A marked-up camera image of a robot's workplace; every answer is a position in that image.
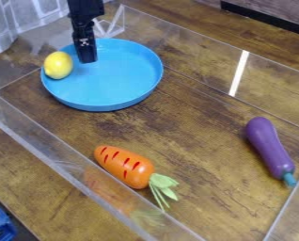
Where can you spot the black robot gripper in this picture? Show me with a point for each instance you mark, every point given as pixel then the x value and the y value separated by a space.
pixel 84 11

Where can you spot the yellow toy lemon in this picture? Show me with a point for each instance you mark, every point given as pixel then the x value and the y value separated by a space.
pixel 58 65

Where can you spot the round blue tray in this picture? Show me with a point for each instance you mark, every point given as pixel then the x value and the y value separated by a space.
pixel 116 82

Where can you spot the white curtain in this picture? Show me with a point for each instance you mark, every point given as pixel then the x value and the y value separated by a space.
pixel 23 15

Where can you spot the black baseboard strip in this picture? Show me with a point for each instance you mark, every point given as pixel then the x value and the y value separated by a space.
pixel 260 16

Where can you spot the orange toy carrot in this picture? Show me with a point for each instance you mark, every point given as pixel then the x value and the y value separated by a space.
pixel 136 171

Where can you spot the purple toy eggplant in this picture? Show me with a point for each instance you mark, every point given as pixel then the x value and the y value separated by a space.
pixel 262 135

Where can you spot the blue box corner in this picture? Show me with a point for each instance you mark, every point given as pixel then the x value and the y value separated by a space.
pixel 7 227

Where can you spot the clear acrylic enclosure wall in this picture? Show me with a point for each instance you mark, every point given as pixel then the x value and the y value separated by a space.
pixel 232 70

